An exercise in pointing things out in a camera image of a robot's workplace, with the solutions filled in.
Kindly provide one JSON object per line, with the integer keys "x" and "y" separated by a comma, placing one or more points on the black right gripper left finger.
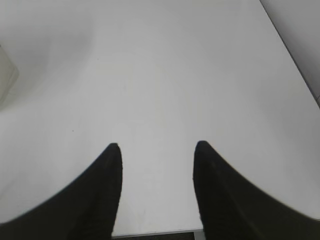
{"x": 84, "y": 210}

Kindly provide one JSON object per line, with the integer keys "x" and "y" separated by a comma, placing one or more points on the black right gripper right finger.
{"x": 232, "y": 208}

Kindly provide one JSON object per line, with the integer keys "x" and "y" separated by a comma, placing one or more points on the cream canvas zipper bag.
{"x": 9, "y": 73}

